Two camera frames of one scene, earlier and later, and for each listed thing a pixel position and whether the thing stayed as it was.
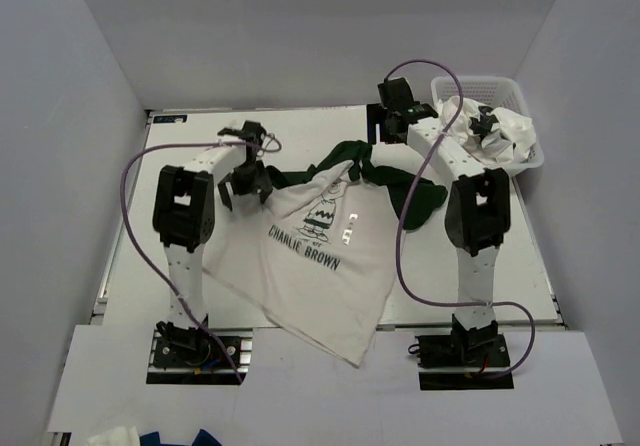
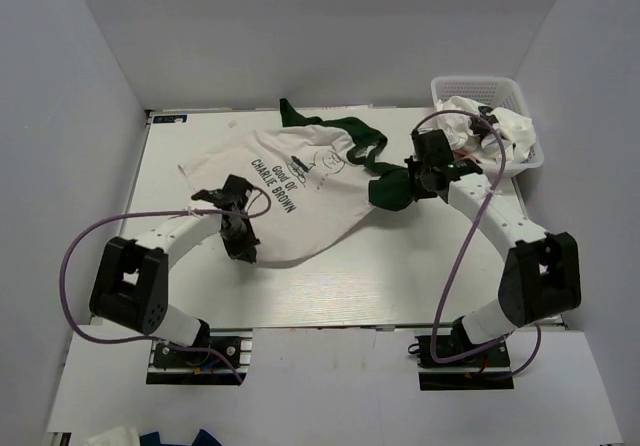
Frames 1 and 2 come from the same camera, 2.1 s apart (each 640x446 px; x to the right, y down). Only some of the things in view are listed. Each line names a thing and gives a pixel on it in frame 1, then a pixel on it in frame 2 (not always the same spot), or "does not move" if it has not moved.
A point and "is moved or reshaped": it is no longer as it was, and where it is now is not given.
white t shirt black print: [498, 136] does not move
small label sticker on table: [169, 118] does not move
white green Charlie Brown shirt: [316, 254] is moved or reshaped
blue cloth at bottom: [203, 438] does not move
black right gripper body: [377, 115] → [416, 178]
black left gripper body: [246, 178] → [241, 239]
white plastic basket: [495, 92] does not move
